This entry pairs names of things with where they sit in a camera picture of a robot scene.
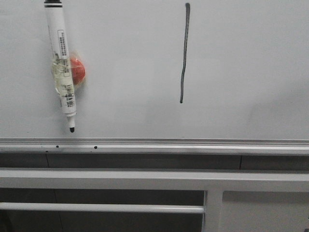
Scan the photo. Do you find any black marker stroke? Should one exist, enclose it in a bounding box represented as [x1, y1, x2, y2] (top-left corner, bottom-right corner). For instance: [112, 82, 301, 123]
[180, 2, 191, 104]

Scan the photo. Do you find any red round magnet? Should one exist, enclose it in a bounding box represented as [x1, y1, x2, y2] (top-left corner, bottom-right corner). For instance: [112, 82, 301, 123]
[70, 58, 85, 86]

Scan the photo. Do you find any white round stand crossbar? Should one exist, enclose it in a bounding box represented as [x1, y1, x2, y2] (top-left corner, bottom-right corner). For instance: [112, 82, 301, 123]
[0, 202, 205, 214]

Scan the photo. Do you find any white metal stand frame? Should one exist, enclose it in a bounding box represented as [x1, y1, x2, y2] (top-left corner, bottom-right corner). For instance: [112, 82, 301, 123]
[0, 168, 309, 232]

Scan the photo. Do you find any white black whiteboard marker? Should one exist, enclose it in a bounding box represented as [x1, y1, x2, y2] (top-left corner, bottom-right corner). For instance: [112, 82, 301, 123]
[44, 0, 76, 133]

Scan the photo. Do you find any whiteboard with aluminium frame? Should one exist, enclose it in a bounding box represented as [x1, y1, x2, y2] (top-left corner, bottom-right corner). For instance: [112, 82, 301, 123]
[0, 0, 309, 155]

